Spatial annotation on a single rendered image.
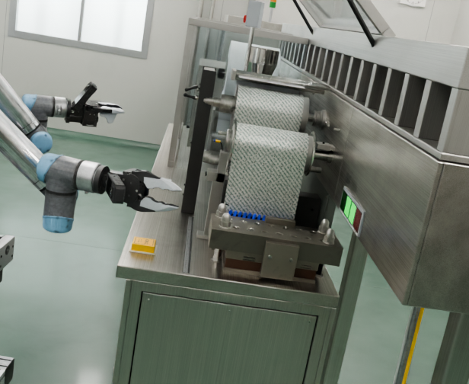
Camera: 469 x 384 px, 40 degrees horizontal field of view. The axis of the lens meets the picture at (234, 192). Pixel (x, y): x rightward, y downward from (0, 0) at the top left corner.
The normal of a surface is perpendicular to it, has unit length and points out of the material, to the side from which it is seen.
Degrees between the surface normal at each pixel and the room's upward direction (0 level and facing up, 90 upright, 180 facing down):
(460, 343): 90
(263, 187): 90
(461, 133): 90
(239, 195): 90
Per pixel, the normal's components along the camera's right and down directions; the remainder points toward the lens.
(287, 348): 0.04, 0.27
